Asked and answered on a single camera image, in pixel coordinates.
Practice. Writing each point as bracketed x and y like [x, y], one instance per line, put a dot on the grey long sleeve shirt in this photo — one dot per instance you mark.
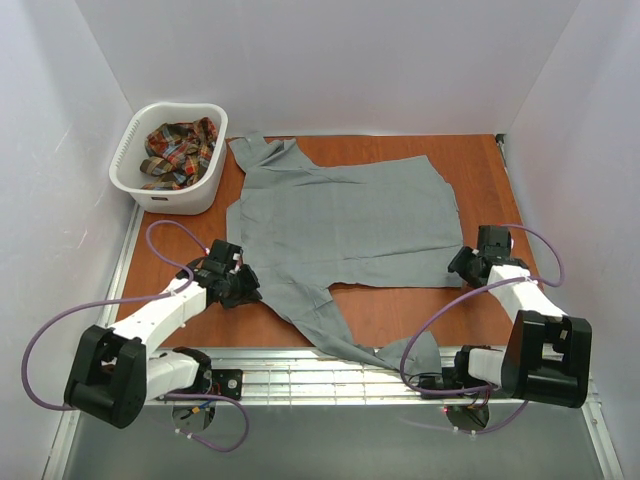
[303, 228]

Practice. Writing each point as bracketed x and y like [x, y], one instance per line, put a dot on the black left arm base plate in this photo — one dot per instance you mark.
[224, 382]

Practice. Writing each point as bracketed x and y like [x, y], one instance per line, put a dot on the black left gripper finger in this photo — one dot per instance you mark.
[246, 279]
[241, 299]

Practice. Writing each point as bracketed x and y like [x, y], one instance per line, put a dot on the plaid long sleeve shirt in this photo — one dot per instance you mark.
[178, 154]

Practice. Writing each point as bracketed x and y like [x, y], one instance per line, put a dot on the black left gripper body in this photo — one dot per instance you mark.
[242, 288]

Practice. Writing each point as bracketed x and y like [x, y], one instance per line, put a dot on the aluminium rail frame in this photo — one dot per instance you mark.
[305, 415]

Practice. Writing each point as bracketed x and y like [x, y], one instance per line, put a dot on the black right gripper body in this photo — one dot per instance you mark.
[463, 261]

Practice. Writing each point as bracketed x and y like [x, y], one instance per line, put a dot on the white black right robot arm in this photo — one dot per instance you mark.
[547, 357]

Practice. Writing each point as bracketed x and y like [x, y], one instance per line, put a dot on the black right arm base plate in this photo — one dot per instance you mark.
[447, 379]

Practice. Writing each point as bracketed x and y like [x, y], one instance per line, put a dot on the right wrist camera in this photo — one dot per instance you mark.
[508, 250]

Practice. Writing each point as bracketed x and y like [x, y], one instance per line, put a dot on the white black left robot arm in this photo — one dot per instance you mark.
[117, 369]

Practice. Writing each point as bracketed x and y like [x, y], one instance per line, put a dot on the white plastic laundry basket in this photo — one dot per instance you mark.
[124, 170]

